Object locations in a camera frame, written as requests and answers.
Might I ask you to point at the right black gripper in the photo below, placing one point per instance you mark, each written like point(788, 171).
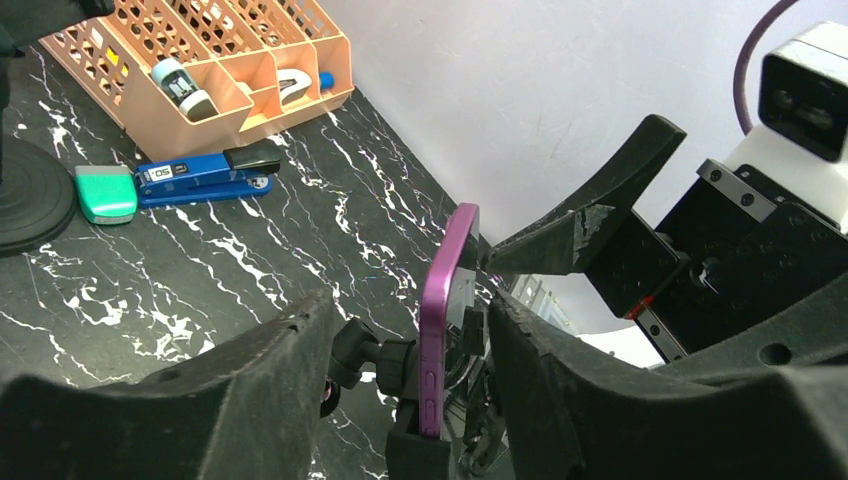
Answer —
point(737, 248)

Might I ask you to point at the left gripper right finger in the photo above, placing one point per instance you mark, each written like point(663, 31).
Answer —
point(573, 411)

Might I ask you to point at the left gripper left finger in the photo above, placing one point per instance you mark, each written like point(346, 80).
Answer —
point(246, 409)

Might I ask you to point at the black smartphone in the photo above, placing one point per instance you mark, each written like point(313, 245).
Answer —
point(447, 292)

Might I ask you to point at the black phone stand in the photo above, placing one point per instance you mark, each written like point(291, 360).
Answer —
point(408, 454)
point(38, 197)

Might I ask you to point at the blue stapler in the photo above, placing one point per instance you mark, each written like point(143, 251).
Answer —
point(237, 172)

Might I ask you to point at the green small box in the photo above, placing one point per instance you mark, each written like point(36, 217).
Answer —
point(107, 193)

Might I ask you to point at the blue capped tube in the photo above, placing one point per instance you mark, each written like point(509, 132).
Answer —
point(326, 81)

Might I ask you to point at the orange file organizer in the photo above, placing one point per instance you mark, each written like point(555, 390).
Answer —
point(258, 61)

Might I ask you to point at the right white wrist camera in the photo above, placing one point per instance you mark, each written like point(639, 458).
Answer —
point(801, 141)

